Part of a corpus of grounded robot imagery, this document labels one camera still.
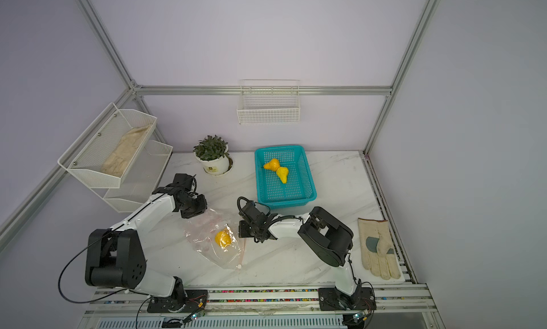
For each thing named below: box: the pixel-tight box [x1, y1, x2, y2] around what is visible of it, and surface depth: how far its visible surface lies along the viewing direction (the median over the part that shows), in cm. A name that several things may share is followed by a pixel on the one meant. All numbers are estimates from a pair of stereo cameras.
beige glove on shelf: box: [101, 124, 151, 178], surface depth 81 cm
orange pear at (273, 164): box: [263, 158, 280, 172], surface depth 111 cm
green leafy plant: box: [193, 134, 234, 169], surface depth 100 cm
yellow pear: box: [276, 166, 289, 184], surface depth 109 cm
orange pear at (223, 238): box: [215, 227, 232, 248], surface depth 84 cm
